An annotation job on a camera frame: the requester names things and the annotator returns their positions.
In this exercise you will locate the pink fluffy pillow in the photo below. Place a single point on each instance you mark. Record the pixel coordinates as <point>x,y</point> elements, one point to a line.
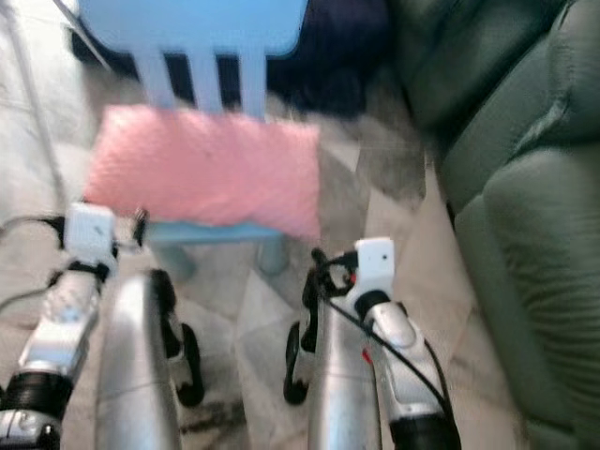
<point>206,169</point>

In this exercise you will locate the light blue plastic chair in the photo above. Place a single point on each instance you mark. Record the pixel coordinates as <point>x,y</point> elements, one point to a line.
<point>197,23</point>

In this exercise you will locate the dark green leather sofa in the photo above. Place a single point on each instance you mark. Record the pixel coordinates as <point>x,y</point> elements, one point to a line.
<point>525,234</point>

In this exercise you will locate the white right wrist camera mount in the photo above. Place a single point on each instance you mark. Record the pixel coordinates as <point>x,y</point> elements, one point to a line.
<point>375,262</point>

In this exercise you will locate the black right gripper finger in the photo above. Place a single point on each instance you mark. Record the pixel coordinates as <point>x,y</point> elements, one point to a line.
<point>320,268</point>

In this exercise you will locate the silver left robot leg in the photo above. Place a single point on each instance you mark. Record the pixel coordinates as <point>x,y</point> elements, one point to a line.
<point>136,366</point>

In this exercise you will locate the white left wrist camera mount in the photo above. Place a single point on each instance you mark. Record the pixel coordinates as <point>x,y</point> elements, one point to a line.
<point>89,232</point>

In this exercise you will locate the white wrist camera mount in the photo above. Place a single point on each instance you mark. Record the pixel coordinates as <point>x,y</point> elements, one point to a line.
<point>375,262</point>
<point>89,232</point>

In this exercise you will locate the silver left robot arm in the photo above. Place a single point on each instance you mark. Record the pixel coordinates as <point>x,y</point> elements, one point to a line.
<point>66,323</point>

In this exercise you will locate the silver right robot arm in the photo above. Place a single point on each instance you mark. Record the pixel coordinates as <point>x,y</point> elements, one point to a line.
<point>403,352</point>

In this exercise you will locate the dark navy fabric bundle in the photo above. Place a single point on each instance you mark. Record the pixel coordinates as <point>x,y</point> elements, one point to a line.
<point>347,56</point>

